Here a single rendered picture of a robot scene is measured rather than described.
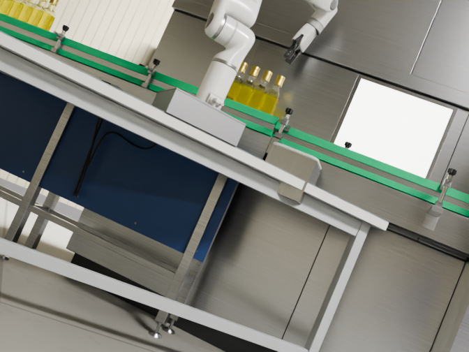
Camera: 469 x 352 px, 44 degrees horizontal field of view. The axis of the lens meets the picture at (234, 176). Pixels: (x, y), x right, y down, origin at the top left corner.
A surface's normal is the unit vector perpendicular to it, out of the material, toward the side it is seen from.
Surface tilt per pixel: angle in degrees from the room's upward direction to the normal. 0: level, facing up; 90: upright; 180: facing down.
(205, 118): 90
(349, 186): 90
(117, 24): 90
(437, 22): 90
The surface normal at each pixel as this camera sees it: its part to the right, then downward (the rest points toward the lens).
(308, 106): -0.21, -0.17
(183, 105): 0.36, 0.08
